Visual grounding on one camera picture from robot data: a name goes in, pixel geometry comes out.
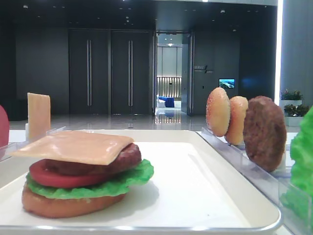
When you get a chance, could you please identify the orange cheese slice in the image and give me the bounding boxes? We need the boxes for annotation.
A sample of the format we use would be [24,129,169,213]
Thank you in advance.
[27,93,51,140]
[11,131,134,165]

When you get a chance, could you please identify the meat patty on burger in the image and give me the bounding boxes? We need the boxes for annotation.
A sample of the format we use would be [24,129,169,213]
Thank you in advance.
[45,143,142,176]

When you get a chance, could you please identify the green lettuce on burger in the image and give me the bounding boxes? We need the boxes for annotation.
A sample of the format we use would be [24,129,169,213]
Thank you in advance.
[25,159,154,199]

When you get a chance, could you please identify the meat patty in holder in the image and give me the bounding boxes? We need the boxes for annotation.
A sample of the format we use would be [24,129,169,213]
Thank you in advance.
[243,96,287,172]

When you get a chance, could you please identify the orange cheese slice in holder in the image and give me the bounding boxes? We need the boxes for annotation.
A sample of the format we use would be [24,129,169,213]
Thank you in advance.
[27,93,51,140]

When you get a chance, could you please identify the tomato slice on burger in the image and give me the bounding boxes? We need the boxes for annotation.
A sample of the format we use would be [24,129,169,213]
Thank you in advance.
[29,160,114,188]

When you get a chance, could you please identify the red tomato slice in holder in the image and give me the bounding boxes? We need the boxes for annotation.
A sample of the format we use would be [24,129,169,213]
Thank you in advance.
[0,106,9,147]

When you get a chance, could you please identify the green lettuce leaf in holder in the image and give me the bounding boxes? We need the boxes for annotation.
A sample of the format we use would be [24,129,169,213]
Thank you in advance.
[281,109,313,220]

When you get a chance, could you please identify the sesame bun top rear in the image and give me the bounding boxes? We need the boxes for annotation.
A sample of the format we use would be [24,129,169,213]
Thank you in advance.
[206,87,230,137]

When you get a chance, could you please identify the sesame bun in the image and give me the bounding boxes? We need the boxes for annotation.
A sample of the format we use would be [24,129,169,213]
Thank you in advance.
[225,96,248,145]
[206,87,230,137]

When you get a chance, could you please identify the dark double door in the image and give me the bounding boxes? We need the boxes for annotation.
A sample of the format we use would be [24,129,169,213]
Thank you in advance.
[69,29,152,115]

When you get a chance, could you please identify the metal serving tray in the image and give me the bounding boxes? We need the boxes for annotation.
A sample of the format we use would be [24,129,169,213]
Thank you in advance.
[0,130,282,235]

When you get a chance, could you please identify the sesame bun top front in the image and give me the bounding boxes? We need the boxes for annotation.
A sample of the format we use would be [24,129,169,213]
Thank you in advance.
[225,96,248,145]

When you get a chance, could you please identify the potted plants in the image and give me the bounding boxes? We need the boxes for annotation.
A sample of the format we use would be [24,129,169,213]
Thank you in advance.
[279,89,310,127]

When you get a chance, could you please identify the bun bottom on tray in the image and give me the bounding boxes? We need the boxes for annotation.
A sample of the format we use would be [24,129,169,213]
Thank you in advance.
[22,183,129,218]

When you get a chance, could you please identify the wall screen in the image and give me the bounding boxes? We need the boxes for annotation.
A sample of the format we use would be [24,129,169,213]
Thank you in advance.
[219,79,235,89]

